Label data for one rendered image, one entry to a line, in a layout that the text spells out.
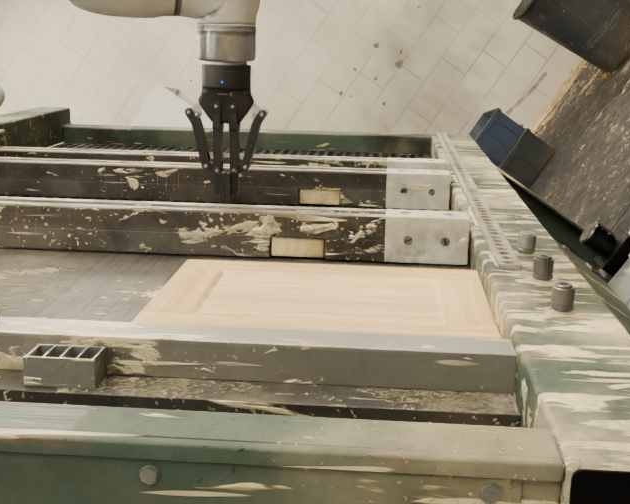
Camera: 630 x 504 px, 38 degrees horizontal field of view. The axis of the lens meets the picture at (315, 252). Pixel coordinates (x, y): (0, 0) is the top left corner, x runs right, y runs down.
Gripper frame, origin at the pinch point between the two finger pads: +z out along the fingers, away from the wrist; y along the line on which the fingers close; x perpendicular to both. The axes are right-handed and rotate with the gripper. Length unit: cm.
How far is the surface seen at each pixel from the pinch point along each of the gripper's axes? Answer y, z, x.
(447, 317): -33, 6, 40
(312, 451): -20, 3, 83
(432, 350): -30, 4, 58
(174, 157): 21, 2, -55
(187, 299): -1.7, 6.3, 37.2
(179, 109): 87, 19, -355
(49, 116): 72, 1, -119
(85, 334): 4, 4, 58
